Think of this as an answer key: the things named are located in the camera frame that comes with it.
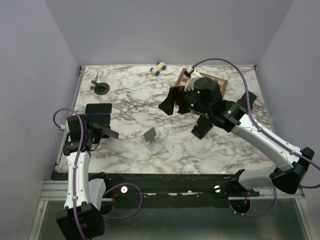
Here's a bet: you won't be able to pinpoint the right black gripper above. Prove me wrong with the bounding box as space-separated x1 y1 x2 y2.
158 84 212 117

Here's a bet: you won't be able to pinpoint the blue smartphone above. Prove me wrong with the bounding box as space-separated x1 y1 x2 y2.
85 103 112 115

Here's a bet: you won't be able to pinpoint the purple smartphone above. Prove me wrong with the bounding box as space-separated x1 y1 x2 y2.
102 133 113 139

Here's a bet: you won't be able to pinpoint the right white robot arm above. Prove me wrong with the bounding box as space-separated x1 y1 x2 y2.
158 77 315 196

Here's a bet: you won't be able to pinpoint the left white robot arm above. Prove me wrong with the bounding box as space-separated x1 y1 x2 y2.
56 114 119 240

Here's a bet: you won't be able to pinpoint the black phone stand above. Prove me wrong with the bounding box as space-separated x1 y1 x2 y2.
191 115 213 140

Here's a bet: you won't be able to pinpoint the round base phone stand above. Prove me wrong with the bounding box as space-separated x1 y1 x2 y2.
90 73 110 96

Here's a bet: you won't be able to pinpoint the silver phone stand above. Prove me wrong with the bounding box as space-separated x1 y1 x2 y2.
142 127 164 155

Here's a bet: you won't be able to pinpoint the toy car blue wheels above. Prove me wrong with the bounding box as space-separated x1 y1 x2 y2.
150 62 167 76

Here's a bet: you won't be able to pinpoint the wooden chessboard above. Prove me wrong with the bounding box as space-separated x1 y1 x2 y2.
175 68 228 97

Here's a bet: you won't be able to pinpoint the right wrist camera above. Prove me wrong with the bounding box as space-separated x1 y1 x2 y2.
184 66 202 92

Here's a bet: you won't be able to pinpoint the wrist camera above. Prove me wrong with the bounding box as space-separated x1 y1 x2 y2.
58 124 69 131
184 66 202 92

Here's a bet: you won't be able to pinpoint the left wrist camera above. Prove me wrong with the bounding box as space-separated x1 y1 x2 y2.
58 124 69 131

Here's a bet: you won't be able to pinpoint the black mounting rail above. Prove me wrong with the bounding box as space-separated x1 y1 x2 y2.
102 172 260 210

